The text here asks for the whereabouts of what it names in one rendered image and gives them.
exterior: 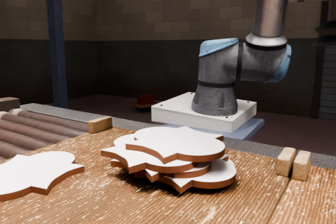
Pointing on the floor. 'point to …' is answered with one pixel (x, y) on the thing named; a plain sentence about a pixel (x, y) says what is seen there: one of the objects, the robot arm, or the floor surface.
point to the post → (56, 39)
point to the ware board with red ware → (144, 102)
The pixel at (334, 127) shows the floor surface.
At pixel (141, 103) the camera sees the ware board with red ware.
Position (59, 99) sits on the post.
